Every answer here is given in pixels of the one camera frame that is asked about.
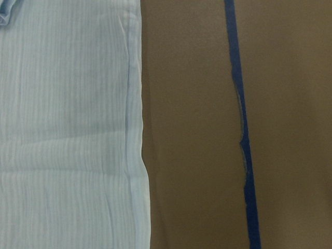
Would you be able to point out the light blue button-up shirt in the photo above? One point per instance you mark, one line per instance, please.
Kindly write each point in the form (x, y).
(72, 174)

